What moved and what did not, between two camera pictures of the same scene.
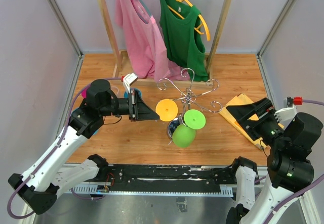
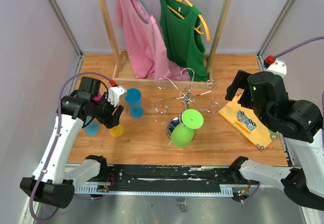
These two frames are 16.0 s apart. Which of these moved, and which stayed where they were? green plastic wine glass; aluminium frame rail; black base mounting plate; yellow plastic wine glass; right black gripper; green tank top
Moved: right black gripper; yellow plastic wine glass
Stayed: green plastic wine glass; aluminium frame rail; green tank top; black base mounting plate
